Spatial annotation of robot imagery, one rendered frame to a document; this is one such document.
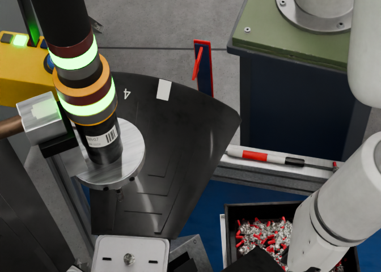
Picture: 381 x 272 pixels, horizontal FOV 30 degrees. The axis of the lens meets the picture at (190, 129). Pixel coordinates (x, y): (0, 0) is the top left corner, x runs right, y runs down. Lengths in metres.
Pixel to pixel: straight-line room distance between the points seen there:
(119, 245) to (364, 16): 0.40
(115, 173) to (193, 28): 2.03
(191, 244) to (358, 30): 0.48
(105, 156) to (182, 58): 1.94
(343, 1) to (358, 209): 0.62
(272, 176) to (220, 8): 1.44
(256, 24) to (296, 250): 0.55
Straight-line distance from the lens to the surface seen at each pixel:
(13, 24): 2.12
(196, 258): 1.07
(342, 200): 0.83
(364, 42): 0.72
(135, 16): 2.69
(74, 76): 0.52
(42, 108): 0.56
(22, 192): 0.73
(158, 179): 0.89
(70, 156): 0.60
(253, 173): 1.32
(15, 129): 0.56
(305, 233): 0.94
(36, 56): 1.22
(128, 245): 0.87
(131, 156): 0.63
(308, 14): 1.38
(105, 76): 0.53
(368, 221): 0.83
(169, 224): 0.87
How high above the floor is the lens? 1.99
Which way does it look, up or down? 57 degrees down
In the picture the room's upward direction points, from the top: 7 degrees counter-clockwise
